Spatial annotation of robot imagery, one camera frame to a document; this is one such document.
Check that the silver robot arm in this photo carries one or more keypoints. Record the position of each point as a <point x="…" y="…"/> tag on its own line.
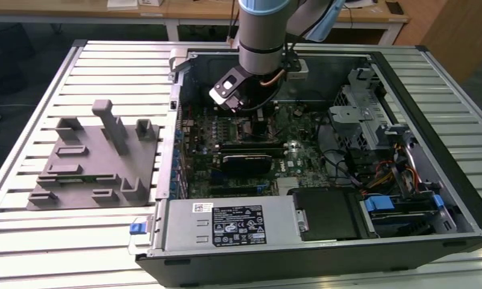
<point x="264" y="39"/>

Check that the CPU socket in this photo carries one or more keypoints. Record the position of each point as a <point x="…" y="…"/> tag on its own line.
<point x="244" y="132"/>

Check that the black RAM slot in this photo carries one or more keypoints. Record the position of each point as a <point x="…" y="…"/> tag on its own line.
<point x="248" y="146"/>
<point x="251" y="153"/>

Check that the green motherboard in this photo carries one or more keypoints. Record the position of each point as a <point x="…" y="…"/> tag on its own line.
<point x="196" y="141"/>

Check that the black graphics card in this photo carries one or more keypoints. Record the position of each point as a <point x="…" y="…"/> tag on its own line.
<point x="244" y="165"/>

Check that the silver drive cage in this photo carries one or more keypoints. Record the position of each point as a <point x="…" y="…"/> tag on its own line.
<point x="356" y="117"/>

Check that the silver chipset heatsink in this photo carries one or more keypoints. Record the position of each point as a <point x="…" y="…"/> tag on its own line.
<point x="288" y="185"/>

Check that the wooden desk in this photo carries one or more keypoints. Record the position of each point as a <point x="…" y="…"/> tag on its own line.
<point x="144" y="13"/>

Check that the small white box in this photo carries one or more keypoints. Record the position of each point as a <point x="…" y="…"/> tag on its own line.
<point x="148" y="2"/>

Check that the black plastic shroud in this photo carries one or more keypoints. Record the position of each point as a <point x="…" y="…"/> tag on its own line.
<point x="328" y="213"/>

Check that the black phone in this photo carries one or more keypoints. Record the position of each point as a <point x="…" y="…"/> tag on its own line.
<point x="394" y="7"/>

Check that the white paper sheet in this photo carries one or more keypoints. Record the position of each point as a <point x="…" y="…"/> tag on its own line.
<point x="121" y="3"/>

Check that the grey parts rack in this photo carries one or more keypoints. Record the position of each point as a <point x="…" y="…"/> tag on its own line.
<point x="96" y="168"/>

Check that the grey power supply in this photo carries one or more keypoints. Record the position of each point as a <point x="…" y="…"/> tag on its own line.
<point x="184" y="225"/>

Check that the blue disk carrier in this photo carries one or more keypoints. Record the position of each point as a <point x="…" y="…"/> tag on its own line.
<point x="379" y="204"/>

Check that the green RAM stick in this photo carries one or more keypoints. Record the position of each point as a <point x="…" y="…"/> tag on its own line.
<point x="88" y="179"/>

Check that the wooden cabinet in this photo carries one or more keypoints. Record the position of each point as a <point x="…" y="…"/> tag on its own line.
<point x="458" y="36"/>

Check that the blue case latch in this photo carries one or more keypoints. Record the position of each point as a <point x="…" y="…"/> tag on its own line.
<point x="136" y="228"/>

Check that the black hard disk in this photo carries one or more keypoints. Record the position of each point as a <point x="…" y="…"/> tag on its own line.
<point x="402" y="224"/>

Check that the black PC case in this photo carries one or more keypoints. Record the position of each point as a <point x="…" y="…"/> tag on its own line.
<point x="264" y="265"/>

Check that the small blue clip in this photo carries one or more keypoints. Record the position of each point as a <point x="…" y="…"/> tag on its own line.
<point x="438" y="201"/>

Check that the black office chair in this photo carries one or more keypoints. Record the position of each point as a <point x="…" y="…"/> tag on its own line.
<point x="8" y="60"/>

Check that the slim white wrist camera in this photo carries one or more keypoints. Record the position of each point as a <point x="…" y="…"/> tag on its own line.
<point x="224" y="87"/>

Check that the boxy white wrist camera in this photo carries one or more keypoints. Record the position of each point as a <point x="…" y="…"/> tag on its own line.
<point x="299" y="72"/>

